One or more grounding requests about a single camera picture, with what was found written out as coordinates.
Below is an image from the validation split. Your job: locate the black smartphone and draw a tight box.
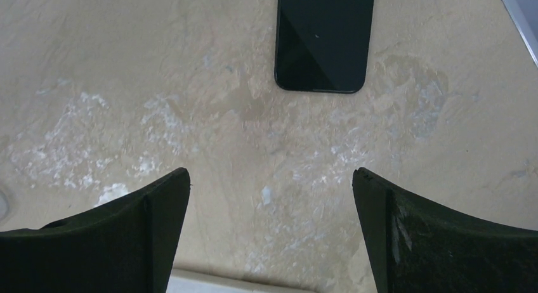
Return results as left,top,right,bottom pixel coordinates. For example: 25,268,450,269
274,0,374,94

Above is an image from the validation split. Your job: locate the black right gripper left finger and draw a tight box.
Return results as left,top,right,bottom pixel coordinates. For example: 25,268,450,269
1,168,190,292

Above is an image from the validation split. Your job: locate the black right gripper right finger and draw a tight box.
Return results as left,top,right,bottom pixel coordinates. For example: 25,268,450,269
352,167,537,292

